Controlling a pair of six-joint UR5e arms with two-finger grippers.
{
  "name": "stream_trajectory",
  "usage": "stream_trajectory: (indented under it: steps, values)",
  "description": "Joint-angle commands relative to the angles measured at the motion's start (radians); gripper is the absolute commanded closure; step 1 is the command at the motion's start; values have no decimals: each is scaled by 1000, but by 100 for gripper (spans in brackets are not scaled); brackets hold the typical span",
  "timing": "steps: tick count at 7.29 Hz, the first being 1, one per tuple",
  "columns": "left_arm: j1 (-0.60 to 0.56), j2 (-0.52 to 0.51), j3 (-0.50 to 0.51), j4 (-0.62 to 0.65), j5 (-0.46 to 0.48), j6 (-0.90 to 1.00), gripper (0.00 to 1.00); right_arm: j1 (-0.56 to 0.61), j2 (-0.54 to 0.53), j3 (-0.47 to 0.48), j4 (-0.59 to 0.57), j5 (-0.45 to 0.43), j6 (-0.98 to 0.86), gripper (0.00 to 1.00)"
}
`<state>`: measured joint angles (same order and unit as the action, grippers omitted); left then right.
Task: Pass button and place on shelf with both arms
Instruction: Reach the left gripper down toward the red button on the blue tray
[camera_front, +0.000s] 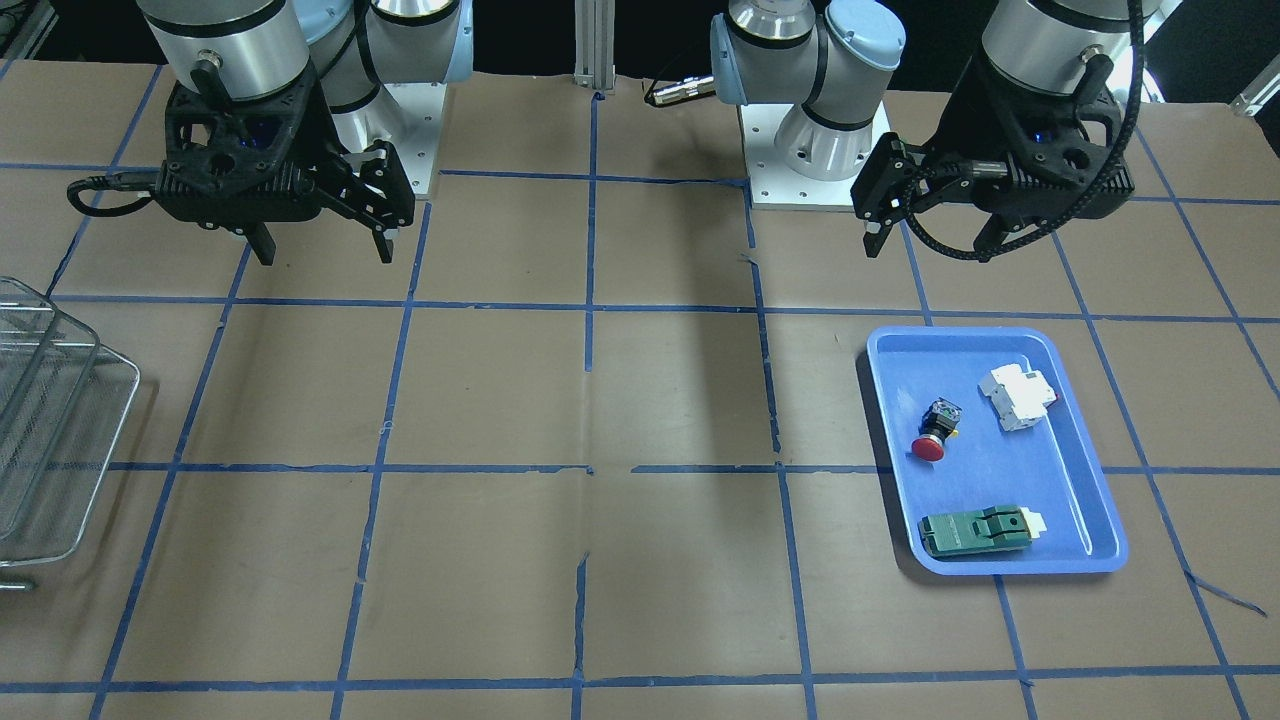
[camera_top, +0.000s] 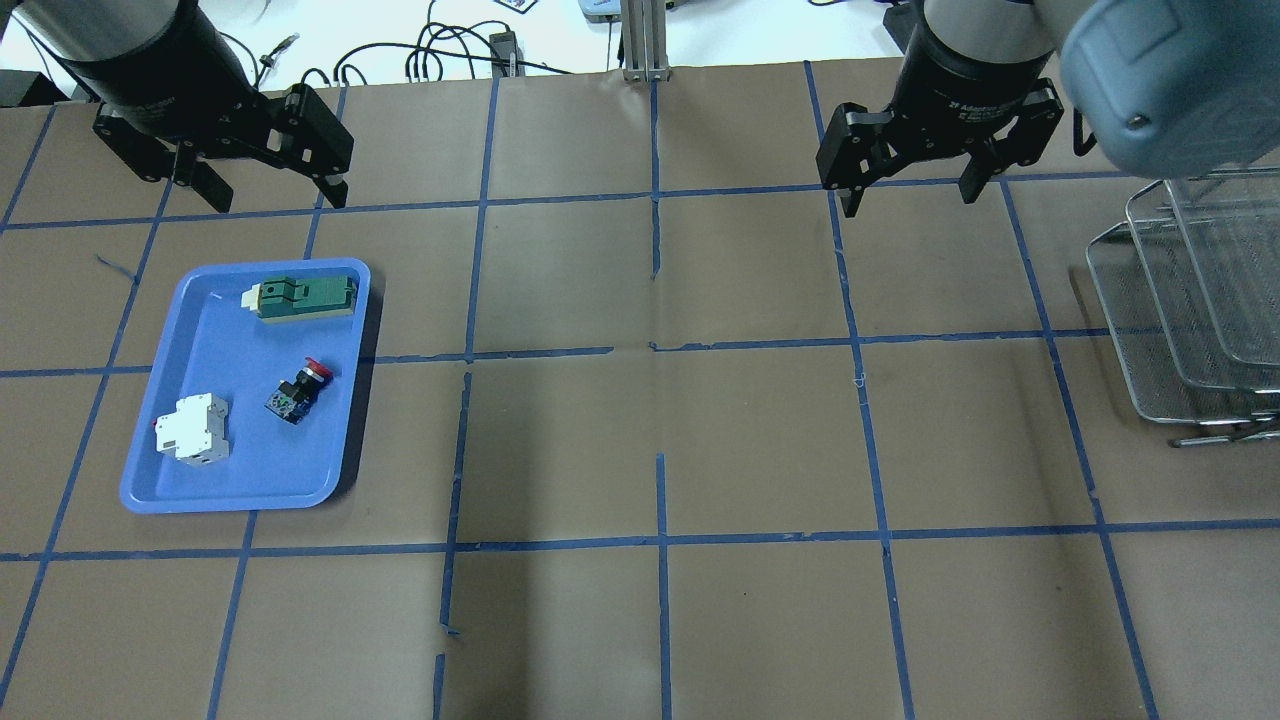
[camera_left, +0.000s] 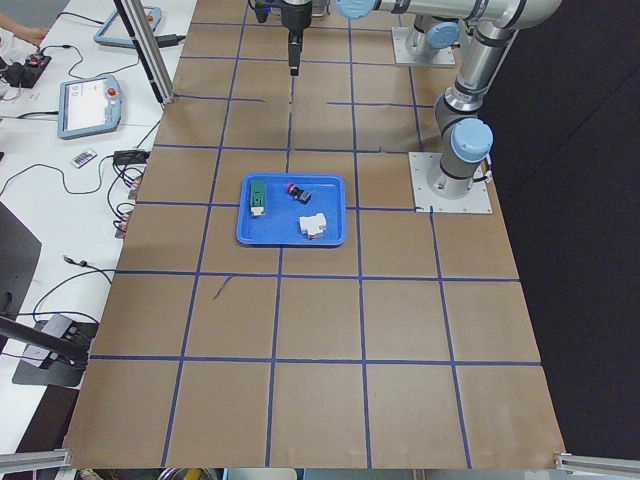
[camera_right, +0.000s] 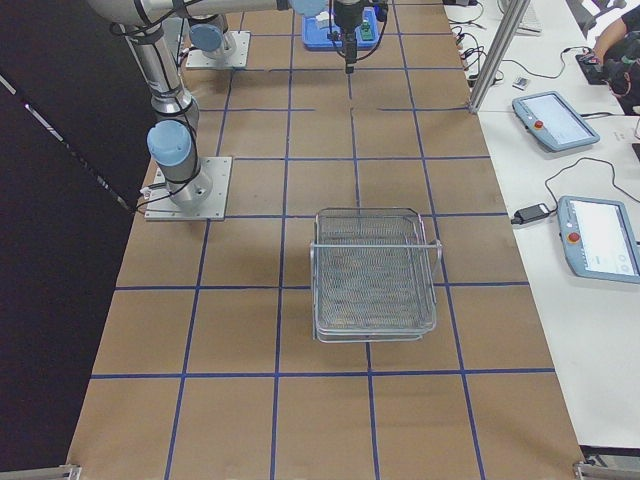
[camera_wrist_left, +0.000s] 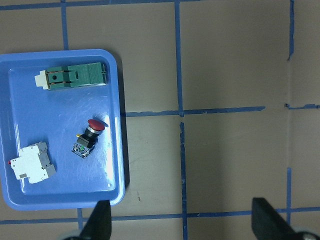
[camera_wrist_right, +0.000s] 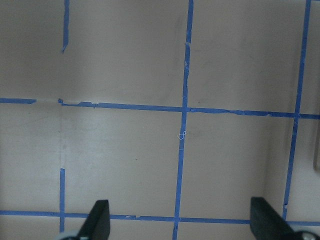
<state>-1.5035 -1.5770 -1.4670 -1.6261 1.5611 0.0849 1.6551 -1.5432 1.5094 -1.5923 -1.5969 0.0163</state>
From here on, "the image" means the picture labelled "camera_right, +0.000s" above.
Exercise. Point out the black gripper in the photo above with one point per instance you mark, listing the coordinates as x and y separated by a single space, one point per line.
348 15

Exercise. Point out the green terminal block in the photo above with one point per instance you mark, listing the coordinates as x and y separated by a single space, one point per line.
366 31

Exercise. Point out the white circuit breaker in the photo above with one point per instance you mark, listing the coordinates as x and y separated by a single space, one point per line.
323 20

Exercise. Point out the white keyboard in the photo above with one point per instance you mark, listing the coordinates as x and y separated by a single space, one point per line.
530 24

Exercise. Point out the far teach pendant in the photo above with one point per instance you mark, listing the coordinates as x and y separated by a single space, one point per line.
553 122

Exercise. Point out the teach pendant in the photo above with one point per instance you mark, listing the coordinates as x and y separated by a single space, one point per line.
553 122
598 239

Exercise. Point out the black power adapter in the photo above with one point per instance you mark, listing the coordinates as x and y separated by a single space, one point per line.
530 214

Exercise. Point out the person at desk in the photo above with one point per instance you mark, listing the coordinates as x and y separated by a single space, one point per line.
609 46

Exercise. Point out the black curtain panel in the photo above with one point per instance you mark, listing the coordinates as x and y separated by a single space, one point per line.
75 112

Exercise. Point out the near teach pendant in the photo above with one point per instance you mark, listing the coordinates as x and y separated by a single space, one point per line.
598 239

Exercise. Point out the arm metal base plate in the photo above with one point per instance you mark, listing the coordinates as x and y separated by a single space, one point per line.
214 50
203 198

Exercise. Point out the aluminium frame post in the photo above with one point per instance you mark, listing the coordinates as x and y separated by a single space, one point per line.
505 32

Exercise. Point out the wire mesh shelf rack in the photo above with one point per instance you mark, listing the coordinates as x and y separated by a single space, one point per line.
372 275

